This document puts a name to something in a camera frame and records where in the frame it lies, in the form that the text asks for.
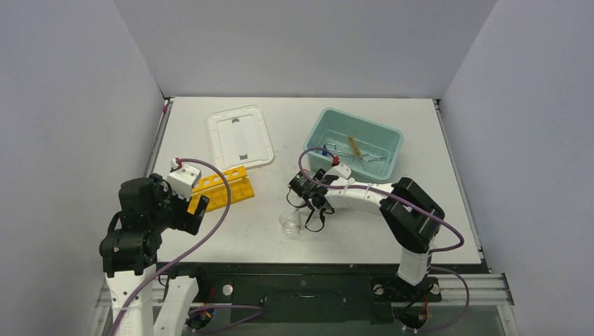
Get yellow test tube rack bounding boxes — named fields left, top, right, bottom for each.
left=192, top=166, right=256, bottom=214

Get metal crucible tongs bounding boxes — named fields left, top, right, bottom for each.
left=341, top=150, right=387, bottom=162

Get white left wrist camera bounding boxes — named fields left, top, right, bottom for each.
left=165, top=159, right=202, bottom=201

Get brown test tube brush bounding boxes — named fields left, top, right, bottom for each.
left=347, top=135, right=363, bottom=160

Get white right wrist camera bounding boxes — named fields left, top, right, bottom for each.
left=326, top=156, right=352, bottom=180

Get teal plastic bin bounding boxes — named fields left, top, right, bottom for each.
left=303, top=108, right=404, bottom=183

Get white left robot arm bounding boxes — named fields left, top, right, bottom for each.
left=99, top=174, right=210, bottom=335

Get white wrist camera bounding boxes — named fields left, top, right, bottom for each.
left=326, top=156, right=352, bottom=180
left=165, top=159, right=202, bottom=201

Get white plastic bin lid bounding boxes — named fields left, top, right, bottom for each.
left=207, top=105, right=274, bottom=171

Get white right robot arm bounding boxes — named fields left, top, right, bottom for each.
left=289, top=164, right=445, bottom=299

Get small glass beaker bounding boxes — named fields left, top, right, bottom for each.
left=279, top=209, right=302, bottom=236

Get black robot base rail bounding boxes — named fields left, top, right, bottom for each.
left=165, top=262, right=442, bottom=324

